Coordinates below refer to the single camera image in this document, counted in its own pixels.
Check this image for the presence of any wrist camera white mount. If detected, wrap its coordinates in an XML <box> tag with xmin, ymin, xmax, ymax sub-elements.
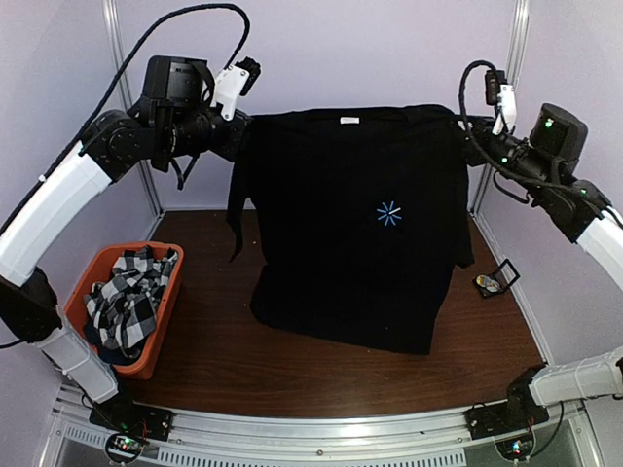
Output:
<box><xmin>485</xmin><ymin>70</ymin><xmax>517</xmax><ymax>136</ymax></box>
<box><xmin>211</xmin><ymin>56</ymin><xmax>261</xmax><ymax>122</ymax></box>

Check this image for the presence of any right aluminium corner post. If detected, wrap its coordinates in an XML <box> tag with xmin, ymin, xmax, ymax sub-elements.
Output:
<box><xmin>469</xmin><ymin>0</ymin><xmax>531</xmax><ymax>218</ymax></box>

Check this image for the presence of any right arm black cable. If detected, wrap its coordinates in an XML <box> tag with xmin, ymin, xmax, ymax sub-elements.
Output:
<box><xmin>458</xmin><ymin>60</ymin><xmax>585</xmax><ymax>196</ymax></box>

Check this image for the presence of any orange plastic bin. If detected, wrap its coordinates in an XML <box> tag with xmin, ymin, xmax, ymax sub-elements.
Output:
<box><xmin>65</xmin><ymin>242</ymin><xmax>184</xmax><ymax>379</ymax></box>

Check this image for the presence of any black t-shirt blue logo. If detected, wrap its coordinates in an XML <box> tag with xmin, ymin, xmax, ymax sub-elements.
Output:
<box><xmin>227</xmin><ymin>104</ymin><xmax>474</xmax><ymax>355</ymax></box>

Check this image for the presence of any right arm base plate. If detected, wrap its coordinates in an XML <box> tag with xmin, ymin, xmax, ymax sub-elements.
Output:
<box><xmin>463</xmin><ymin>401</ymin><xmax>549</xmax><ymax>440</ymax></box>

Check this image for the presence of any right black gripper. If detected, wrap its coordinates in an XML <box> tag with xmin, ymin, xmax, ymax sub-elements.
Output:
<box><xmin>448</xmin><ymin>113</ymin><xmax>555</xmax><ymax>198</ymax></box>

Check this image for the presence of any right circuit board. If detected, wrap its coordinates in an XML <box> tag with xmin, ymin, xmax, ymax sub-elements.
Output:
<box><xmin>495</xmin><ymin>433</ymin><xmax>535</xmax><ymax>462</ymax></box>

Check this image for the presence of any dark blue garment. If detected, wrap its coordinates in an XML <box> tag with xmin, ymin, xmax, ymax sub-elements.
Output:
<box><xmin>84</xmin><ymin>325</ymin><xmax>147</xmax><ymax>366</ymax></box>

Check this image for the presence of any left aluminium corner post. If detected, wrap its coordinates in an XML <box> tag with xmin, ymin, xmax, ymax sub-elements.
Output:
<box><xmin>101</xmin><ymin>0</ymin><xmax>164</xmax><ymax>217</ymax></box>

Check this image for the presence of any circuit board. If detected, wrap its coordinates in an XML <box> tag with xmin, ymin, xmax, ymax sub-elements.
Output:
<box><xmin>495</xmin><ymin>433</ymin><xmax>535</xmax><ymax>462</ymax></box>
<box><xmin>104</xmin><ymin>433</ymin><xmax>146</xmax><ymax>463</ymax></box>

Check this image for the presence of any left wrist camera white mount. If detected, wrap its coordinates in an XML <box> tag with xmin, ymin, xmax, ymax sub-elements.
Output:
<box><xmin>211</xmin><ymin>56</ymin><xmax>261</xmax><ymax>122</ymax></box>

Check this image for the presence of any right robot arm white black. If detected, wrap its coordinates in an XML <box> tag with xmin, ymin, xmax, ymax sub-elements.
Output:
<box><xmin>459</xmin><ymin>103</ymin><xmax>622</xmax><ymax>430</ymax></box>

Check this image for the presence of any black white checkered shirt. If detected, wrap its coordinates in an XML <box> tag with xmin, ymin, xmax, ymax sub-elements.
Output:
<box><xmin>84</xmin><ymin>246</ymin><xmax>180</xmax><ymax>350</ymax></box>

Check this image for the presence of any aluminium front rail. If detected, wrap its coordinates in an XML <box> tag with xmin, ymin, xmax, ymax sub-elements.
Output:
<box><xmin>41</xmin><ymin>381</ymin><xmax>605</xmax><ymax>467</ymax></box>

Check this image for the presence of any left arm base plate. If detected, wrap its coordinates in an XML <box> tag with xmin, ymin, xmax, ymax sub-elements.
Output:
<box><xmin>89</xmin><ymin>400</ymin><xmax>173</xmax><ymax>442</ymax></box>

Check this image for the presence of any left circuit board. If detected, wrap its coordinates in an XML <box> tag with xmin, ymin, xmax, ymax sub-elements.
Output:
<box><xmin>104</xmin><ymin>433</ymin><xmax>146</xmax><ymax>463</ymax></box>

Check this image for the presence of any aluminium corner post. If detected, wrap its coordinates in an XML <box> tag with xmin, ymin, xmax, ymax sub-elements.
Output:
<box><xmin>469</xmin><ymin>0</ymin><xmax>531</xmax><ymax>218</ymax></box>
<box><xmin>101</xmin><ymin>0</ymin><xmax>164</xmax><ymax>217</ymax></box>

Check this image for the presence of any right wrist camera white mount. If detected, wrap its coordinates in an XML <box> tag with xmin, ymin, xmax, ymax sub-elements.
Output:
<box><xmin>485</xmin><ymin>70</ymin><xmax>517</xmax><ymax>136</ymax></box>

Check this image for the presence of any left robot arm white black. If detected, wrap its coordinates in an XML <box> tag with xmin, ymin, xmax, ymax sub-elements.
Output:
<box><xmin>1</xmin><ymin>55</ymin><xmax>261</xmax><ymax>432</ymax></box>

